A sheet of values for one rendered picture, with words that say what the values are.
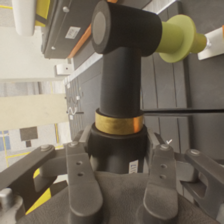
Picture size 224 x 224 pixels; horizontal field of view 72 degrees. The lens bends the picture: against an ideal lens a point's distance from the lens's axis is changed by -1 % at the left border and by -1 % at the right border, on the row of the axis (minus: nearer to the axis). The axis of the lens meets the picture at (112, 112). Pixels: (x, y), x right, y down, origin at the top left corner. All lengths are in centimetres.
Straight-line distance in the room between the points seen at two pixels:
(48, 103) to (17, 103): 71
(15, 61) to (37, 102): 108
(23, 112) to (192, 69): 427
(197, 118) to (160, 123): 5
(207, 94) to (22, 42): 453
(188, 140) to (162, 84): 8
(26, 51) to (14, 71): 58
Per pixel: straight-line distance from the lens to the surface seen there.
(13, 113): 440
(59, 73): 99
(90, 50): 52
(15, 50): 456
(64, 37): 52
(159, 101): 24
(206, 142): 22
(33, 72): 442
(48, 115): 441
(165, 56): 17
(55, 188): 18
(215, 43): 20
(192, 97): 22
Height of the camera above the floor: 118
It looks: 28 degrees down
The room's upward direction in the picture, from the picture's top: 97 degrees counter-clockwise
